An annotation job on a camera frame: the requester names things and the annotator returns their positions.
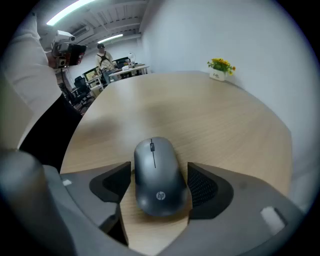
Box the white office table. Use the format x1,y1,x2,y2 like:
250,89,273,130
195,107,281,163
108,64,151,83

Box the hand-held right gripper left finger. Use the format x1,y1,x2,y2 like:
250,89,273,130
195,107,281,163
60,161,132,229

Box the ceiling air conditioner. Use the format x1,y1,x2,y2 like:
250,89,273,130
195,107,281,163
71,25,91,39

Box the grey computer mouse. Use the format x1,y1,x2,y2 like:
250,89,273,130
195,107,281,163
133,136,189,217

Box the short ceiling light strip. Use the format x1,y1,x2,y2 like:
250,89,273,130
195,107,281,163
97,33,124,44

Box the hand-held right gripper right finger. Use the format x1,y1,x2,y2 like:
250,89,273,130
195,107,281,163
159,161,311,256

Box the yellow flowers in white pot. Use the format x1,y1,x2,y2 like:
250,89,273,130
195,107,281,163
206,57,237,82

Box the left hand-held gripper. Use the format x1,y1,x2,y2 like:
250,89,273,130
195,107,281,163
39,29,88,69

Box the black office chair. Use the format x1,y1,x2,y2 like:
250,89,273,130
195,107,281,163
70,76,95,107

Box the black computer monitor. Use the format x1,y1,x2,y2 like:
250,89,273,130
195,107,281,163
112,57,131,70

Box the long ceiling light strip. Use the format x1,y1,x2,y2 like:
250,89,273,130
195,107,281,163
46,0,97,26

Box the person's black trousers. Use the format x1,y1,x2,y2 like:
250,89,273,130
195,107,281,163
19,93,83,174

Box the computer monitor with picture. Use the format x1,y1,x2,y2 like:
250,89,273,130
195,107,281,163
82,66,101,83

